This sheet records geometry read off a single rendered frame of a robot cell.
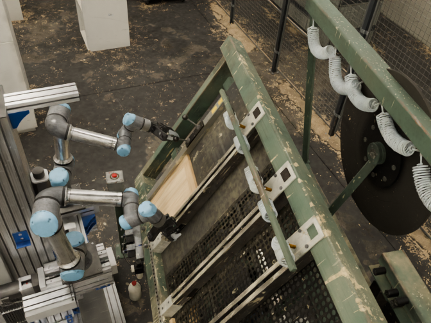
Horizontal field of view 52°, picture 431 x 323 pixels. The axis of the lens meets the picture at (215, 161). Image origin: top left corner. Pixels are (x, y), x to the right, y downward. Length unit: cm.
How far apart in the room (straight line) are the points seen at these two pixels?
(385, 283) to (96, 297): 222
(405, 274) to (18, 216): 184
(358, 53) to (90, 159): 318
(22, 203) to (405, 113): 184
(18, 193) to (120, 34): 433
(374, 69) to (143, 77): 409
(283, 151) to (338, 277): 62
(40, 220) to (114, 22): 453
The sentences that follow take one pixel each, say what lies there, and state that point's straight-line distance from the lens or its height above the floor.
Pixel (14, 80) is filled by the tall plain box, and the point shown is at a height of 68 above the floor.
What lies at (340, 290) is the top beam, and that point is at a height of 192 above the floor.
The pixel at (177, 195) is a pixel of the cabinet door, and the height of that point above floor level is 115.
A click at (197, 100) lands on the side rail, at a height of 154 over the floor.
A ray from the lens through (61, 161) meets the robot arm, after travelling 288.
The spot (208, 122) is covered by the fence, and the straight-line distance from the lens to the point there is 268.
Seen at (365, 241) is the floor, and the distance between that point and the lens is 433.
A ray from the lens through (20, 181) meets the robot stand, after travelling 234.
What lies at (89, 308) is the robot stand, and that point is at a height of 21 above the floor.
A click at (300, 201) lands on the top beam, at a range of 180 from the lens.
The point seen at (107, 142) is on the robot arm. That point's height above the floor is 155.
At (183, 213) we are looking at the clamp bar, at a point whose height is 125.
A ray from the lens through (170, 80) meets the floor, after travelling 580.
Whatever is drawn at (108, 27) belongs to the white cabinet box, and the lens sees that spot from 634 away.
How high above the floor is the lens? 325
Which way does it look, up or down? 44 degrees down
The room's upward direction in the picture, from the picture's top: 5 degrees clockwise
